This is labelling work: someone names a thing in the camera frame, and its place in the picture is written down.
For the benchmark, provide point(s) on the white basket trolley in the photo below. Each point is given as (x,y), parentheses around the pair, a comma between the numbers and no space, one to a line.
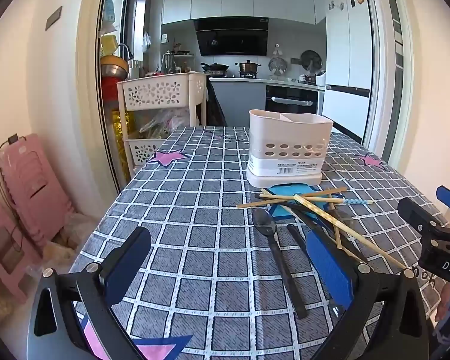
(153,92)

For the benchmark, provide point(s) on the black built-in oven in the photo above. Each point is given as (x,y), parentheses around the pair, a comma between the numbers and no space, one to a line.
(290,95)

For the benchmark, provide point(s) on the steel cooking pot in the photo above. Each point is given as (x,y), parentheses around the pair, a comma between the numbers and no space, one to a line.
(248,66)

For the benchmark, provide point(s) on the grey checked tablecloth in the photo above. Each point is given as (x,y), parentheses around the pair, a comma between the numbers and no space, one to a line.
(195,202)

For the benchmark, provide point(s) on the large pink folding stool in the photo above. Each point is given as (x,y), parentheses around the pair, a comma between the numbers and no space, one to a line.
(33,180)

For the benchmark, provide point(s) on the gold foil bundle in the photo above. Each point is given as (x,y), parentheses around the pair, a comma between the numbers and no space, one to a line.
(120,138)

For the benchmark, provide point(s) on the grey wall switch plate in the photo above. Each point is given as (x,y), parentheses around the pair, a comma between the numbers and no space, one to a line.
(53,17)

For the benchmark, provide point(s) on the black range hood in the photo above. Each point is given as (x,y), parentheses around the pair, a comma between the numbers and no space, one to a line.
(232,39)

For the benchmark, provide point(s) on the bags of snacks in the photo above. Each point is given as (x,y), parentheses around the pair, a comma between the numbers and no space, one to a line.
(165,123)

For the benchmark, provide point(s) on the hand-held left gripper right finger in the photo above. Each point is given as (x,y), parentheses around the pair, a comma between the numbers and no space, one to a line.
(330,266)

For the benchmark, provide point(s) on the clear plastic bag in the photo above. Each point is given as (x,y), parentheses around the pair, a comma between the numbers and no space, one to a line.
(73,228)

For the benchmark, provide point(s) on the black chopstick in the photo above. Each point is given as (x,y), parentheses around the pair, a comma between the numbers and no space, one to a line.
(303,215)

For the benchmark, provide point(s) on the dark translucent spoon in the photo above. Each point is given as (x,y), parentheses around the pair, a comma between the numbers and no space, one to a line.
(264,221)

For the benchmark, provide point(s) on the blue wooden chopstick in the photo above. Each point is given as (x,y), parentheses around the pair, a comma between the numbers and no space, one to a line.
(352,201)

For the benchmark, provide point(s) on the small white fan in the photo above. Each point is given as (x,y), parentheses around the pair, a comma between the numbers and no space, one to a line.
(277,66)

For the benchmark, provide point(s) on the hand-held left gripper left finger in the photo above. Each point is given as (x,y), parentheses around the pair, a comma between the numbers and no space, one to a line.
(129,270)

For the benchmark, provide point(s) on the grey kitchen counter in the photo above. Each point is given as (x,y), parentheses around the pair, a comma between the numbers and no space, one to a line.
(240,97)

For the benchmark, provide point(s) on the dotted yellow chopstick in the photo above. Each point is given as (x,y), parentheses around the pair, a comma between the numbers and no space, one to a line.
(313,209)

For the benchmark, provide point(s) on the black wok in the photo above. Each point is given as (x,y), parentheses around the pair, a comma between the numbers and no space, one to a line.
(215,68)

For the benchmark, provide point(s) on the dark hanging apron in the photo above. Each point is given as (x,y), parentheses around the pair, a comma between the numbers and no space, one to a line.
(215,105)

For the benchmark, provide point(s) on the small pink folding stool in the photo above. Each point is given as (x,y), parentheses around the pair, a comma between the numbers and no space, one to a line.
(3,240)

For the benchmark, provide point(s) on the white utensil holder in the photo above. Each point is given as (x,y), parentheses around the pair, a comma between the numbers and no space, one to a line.
(288,131)

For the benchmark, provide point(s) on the person's right hand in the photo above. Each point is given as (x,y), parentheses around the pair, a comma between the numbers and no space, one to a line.
(445,300)

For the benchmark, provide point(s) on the white rice cooker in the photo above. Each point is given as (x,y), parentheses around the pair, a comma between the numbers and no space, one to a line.
(317,78)

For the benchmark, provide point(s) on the white refrigerator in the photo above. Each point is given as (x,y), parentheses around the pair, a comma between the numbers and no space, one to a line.
(347,45)

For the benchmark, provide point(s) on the steel mixing bowl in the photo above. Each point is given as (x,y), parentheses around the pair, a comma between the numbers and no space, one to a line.
(114,66)

